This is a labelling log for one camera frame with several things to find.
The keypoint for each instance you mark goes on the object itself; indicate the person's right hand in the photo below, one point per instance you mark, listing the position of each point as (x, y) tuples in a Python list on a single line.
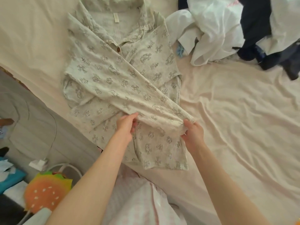
[(194, 135)]

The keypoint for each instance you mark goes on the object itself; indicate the person's right thumb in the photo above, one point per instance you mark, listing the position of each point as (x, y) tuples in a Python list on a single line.
[(187, 122)]

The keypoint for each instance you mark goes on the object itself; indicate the burger shaped cushion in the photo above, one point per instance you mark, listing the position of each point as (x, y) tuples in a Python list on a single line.
[(45, 190)]

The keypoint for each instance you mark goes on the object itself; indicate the person's left hand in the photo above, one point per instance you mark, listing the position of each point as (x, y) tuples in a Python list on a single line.
[(124, 126)]

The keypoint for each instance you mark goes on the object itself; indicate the light blue cloth piece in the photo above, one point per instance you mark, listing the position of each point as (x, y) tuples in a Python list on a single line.
[(180, 51)]

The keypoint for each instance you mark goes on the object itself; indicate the cream bed sheet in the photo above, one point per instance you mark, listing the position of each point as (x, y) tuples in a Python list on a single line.
[(234, 128)]

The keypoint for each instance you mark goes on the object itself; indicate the person's left thumb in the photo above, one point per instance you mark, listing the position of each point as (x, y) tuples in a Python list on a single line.
[(130, 116)]

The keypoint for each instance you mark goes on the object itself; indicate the person's pink pajama clothing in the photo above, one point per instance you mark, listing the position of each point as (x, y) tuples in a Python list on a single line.
[(138, 201)]

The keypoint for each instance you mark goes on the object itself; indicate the white power adapter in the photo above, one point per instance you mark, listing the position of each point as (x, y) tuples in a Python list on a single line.
[(37, 164)]

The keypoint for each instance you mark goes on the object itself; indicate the cream printed pajama shirt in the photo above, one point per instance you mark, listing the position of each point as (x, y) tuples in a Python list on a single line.
[(121, 84)]

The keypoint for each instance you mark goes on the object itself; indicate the dark navy garment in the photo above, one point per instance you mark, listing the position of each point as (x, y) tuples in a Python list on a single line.
[(262, 32)]

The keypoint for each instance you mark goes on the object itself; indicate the person's left forearm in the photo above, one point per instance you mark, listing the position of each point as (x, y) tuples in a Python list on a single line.
[(93, 182)]

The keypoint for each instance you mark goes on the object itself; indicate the person's right forearm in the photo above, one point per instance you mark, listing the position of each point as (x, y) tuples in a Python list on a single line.
[(225, 185)]

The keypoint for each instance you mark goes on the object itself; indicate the white crumpled garment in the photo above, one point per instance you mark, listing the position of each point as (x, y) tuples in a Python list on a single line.
[(211, 28)]

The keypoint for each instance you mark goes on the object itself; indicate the teal box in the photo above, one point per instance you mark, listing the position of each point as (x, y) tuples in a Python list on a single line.
[(10, 179)]

